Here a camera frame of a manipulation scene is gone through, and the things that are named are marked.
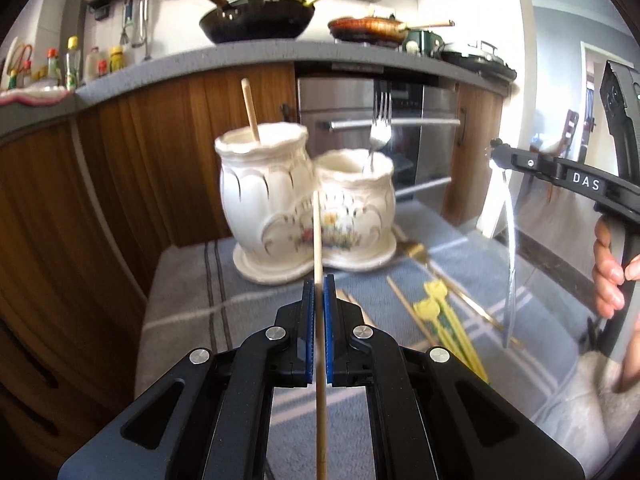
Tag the brown frying pan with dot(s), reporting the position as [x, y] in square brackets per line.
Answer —
[370, 29]

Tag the green kettle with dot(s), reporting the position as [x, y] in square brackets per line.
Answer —
[425, 42]

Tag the yellow plastic utensil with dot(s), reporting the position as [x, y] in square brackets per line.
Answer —
[440, 332]
[452, 325]

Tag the silver fork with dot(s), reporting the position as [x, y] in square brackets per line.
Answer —
[380, 135]

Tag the white fluted bowl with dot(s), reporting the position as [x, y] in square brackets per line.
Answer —
[35, 92]

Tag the hanging metal ladle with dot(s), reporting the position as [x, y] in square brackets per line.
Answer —
[145, 25]

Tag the wooden kitchen cabinets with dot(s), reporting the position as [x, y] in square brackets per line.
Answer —
[100, 185]

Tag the wooden chopstick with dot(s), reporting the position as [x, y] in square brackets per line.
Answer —
[410, 310]
[249, 105]
[317, 240]
[357, 307]

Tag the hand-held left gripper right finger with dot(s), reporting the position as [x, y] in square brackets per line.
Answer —
[330, 330]

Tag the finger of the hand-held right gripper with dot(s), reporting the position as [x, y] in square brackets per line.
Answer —
[540, 165]

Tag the stainless steel oven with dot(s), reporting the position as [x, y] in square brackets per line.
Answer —
[430, 150]

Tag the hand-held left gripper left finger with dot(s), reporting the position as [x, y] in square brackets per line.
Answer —
[309, 330]

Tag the grey striped cloth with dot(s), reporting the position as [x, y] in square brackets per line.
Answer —
[190, 285]

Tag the black lidded griddle pan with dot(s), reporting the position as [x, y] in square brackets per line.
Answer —
[475, 60]

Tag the black wok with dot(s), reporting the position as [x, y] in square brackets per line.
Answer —
[255, 20]

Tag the person's right hand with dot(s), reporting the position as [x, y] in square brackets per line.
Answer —
[607, 280]

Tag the wooden chair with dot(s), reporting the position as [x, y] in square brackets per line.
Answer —
[570, 130]

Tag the gold fork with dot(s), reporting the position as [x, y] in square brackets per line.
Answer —
[415, 251]

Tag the row of condiment bottles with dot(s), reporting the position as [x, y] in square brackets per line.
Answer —
[73, 65]

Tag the silver knife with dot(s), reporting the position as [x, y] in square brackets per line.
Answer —
[511, 260]

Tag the white ceramic utensil holder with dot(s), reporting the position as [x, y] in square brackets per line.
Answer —
[260, 195]

